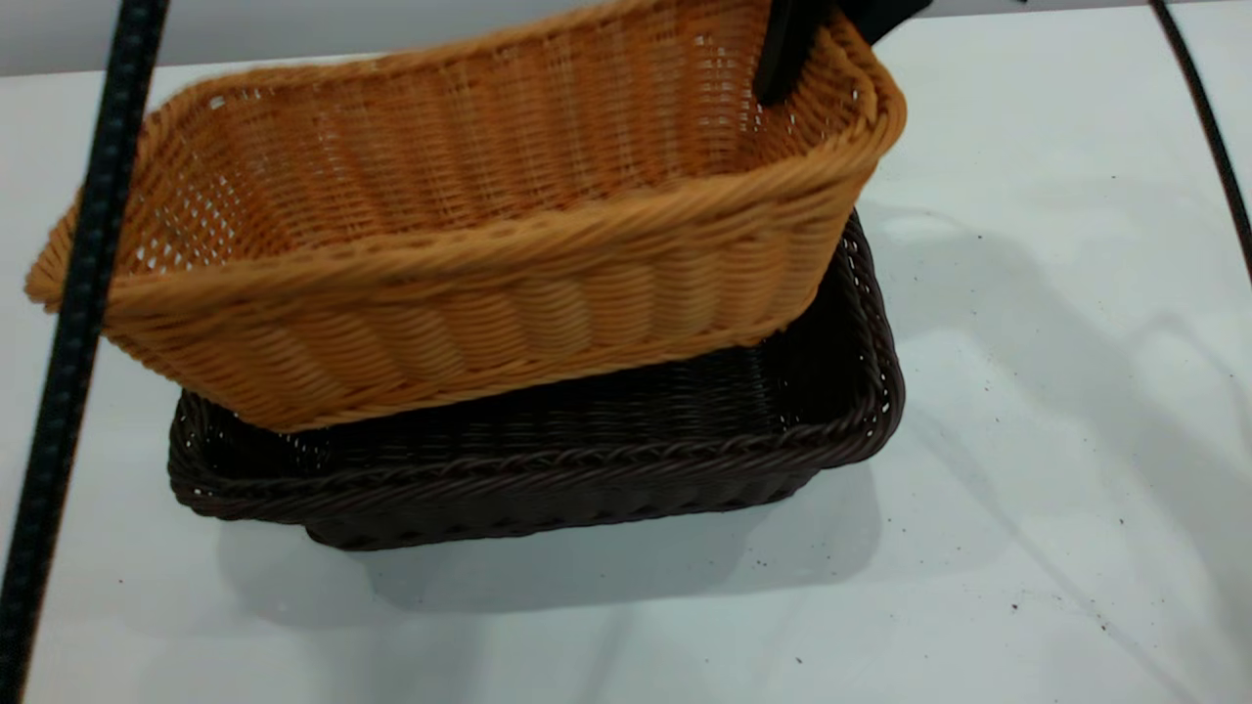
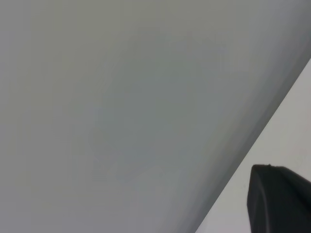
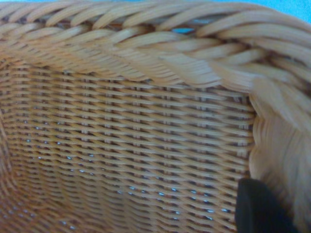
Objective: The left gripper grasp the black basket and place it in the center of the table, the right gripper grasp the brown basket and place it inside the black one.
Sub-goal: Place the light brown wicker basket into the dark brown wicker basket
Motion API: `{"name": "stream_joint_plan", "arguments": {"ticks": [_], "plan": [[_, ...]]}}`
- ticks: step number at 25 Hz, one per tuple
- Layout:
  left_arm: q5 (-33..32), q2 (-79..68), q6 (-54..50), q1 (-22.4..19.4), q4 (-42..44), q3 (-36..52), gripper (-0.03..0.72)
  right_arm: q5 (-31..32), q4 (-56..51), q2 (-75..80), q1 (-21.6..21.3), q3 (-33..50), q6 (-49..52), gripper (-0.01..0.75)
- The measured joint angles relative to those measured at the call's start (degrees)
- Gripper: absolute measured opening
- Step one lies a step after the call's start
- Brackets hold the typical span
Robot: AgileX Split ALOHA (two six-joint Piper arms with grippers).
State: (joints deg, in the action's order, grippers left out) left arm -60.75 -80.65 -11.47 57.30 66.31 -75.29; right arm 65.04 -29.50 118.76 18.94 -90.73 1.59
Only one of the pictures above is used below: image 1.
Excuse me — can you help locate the thin black cable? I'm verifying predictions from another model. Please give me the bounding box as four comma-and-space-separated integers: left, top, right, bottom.
1147, 0, 1252, 286

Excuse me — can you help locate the black woven basket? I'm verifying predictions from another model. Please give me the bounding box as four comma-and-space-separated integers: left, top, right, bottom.
166, 210, 906, 551

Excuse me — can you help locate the braided black cable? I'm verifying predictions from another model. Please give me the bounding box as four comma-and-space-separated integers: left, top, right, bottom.
0, 0, 172, 704

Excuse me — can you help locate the orange woven basket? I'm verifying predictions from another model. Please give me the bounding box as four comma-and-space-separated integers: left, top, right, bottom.
24, 0, 908, 434

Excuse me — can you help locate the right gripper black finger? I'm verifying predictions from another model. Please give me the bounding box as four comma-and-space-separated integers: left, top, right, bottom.
753, 0, 834, 107
841, 0, 935, 46

